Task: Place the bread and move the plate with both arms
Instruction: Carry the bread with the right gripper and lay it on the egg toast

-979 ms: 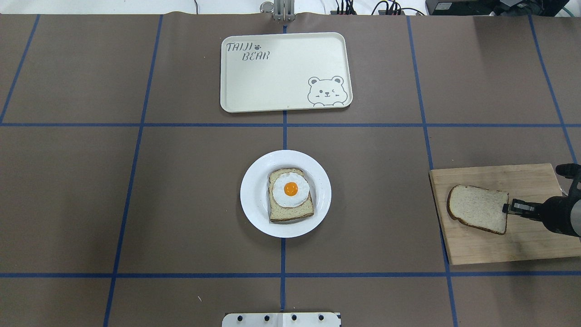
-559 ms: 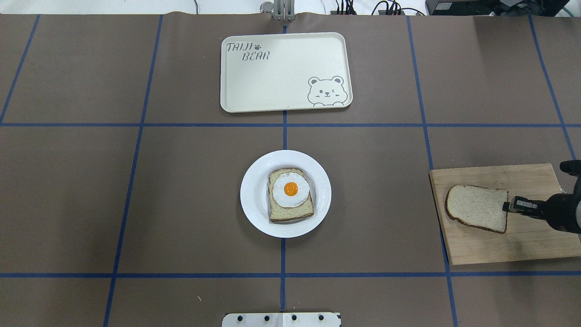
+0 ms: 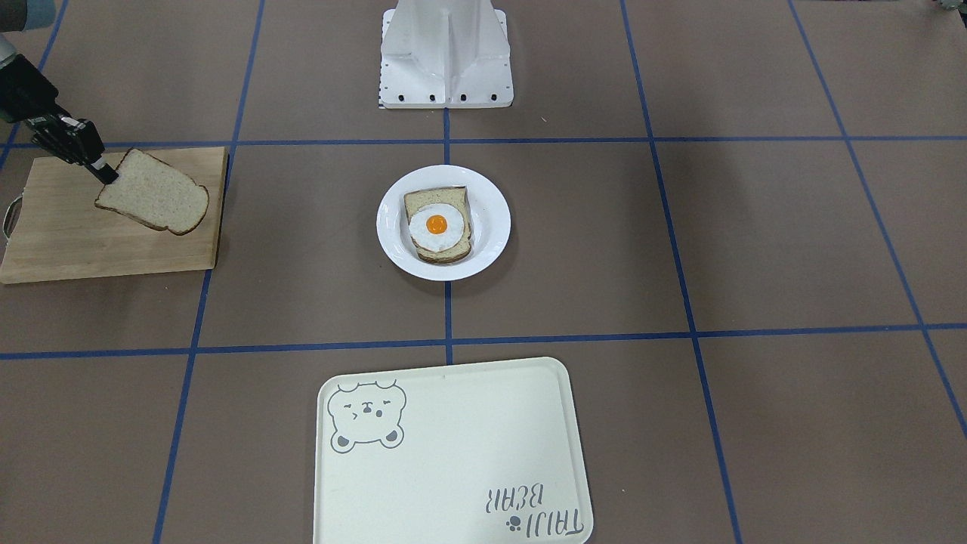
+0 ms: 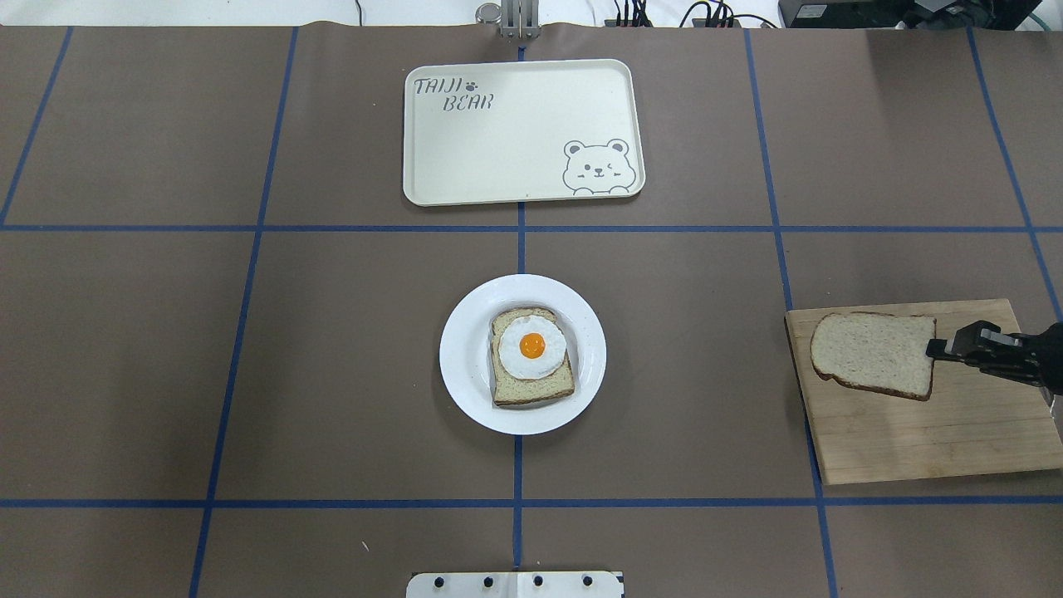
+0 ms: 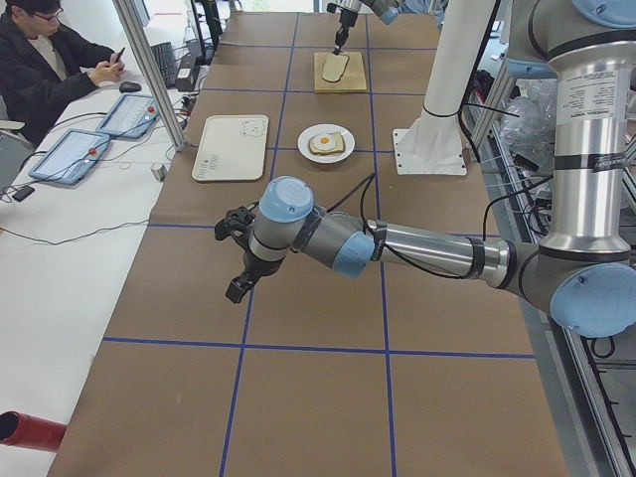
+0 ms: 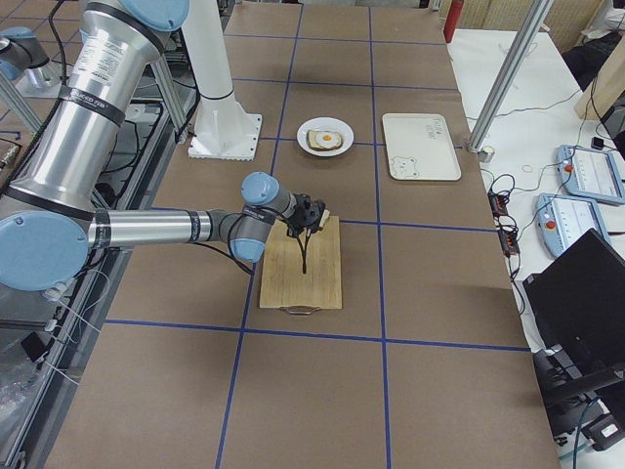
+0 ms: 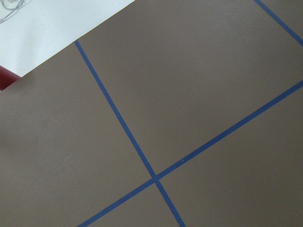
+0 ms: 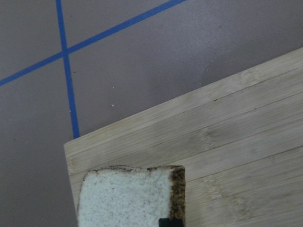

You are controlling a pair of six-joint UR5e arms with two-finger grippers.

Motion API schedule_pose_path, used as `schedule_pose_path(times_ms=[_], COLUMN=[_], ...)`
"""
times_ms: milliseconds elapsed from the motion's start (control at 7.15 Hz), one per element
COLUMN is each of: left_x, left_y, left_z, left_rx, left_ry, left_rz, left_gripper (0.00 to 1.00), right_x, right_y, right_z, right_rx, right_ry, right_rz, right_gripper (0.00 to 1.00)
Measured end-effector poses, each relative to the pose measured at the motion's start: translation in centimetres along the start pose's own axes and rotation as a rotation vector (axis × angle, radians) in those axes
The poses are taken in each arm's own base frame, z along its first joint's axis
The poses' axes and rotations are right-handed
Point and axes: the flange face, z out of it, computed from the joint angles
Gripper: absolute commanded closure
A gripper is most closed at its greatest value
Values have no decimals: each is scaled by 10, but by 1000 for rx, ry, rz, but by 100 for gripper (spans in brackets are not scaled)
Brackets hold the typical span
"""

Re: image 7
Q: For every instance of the red cylinder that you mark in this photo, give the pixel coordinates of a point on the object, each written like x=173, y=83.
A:
x=7, y=78

